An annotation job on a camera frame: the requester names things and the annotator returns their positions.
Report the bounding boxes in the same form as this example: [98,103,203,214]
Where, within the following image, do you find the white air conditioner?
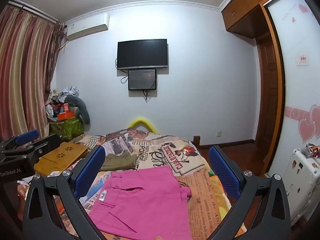
[65,13,110,42]

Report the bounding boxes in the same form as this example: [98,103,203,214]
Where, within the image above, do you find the large black wall television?
[117,39,167,70]

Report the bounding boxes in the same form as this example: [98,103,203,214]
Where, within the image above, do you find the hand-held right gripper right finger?
[207,145,293,240]

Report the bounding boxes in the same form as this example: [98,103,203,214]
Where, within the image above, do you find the orange box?
[57,112,75,121]

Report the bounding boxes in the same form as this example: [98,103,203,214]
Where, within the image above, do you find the small black wall monitor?
[128,69,157,91]

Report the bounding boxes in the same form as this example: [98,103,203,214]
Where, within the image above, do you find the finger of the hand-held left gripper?
[5,134,62,160]
[0,129,39,152]

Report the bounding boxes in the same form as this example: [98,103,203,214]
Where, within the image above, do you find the curtain rail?
[7,0,66,27]

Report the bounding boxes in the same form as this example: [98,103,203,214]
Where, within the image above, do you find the wooden lap desk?
[34,142,88,178]

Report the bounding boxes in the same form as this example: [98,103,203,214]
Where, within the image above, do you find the white suitcase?
[284,148,320,227]

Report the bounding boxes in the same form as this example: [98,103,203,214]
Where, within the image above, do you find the green storage box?
[49,115,84,141]

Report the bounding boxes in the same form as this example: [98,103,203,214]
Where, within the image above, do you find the pile of clothes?
[45,85,80,106]

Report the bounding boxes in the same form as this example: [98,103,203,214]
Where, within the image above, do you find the yellow foam ring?
[128,117,157,132]

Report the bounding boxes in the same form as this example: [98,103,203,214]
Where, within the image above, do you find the pink heart stickers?
[298,104,320,144]

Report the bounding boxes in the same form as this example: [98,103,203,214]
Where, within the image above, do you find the olive green pants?
[99,154,138,172]

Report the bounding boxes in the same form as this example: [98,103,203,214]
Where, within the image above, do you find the pink pants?
[88,166,192,240]

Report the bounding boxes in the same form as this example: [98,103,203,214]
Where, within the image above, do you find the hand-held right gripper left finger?
[22,145,110,240]

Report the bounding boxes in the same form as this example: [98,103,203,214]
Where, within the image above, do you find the wooden overhead cabinets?
[221,0,293,39]

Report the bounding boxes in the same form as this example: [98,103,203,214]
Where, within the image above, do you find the grey plush toy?
[65,95,91,124]

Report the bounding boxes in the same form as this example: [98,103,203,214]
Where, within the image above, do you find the striped curtain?
[0,2,67,143]

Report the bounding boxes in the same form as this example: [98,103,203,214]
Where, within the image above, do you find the wooden door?
[255,32,279,145]

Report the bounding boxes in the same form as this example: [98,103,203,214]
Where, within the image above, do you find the printed blanket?
[16,127,240,240]

